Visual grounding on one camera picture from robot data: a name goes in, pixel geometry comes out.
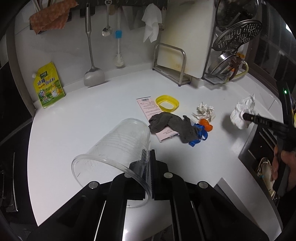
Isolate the clear plastic cup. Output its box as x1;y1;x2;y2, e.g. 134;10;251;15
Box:
71;118;151;208

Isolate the white tissue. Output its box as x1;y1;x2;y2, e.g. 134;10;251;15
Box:
230;94;255;130

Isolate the dark grey sock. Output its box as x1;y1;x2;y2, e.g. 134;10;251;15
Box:
149;112;199;143

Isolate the blue ribbon strap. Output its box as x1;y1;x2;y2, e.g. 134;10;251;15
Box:
188;122;209;147

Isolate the pink paper receipt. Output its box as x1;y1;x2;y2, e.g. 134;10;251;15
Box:
137;97;178;142

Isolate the yellow plastic ring lid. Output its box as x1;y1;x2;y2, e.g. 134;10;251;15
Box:
155;95;179;113

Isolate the printed paper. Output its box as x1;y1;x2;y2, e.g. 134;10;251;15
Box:
192;102;215;122

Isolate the black kitchen sink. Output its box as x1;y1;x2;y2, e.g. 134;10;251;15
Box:
238;125;280;206

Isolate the person's right hand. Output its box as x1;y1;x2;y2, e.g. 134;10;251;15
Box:
270;144;296;190

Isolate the stack of dirty dishes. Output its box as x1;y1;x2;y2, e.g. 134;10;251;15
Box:
257;157;275;199

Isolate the steel pot lid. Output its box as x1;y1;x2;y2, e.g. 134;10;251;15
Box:
207;52;236;76

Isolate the black pot lid rack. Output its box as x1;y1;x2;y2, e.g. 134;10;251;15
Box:
202;14;250;84

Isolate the steel cutting board rack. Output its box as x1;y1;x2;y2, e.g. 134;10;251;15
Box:
152;43;192;86

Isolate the steel spatula with grey head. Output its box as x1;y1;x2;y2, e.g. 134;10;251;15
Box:
84;3;105;87

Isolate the black stove range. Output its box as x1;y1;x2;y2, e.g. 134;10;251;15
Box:
0;46;35;214

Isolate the blue white bottle brush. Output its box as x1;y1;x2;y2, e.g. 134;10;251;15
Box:
114;8;125;68

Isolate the yellow green seasoning pouch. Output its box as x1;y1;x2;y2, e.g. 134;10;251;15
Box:
33;62;66;108

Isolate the white cutting board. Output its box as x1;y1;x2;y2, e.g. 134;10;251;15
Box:
160;1;215;78

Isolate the small steel ladle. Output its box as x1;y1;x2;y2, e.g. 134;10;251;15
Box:
102;0;112;37

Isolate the white hanging cloth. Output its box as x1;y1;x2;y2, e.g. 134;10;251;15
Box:
142;3;162;43

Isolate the orange patterned dish cloth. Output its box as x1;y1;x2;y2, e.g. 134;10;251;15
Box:
29;0;78;35

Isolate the dark window frame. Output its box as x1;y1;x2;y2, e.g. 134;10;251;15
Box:
246;1;295;94

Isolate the yellow gas hose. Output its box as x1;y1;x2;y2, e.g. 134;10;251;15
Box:
225;52;250;82

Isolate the black wall utensil rail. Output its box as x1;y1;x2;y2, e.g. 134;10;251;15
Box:
30;0;197;31

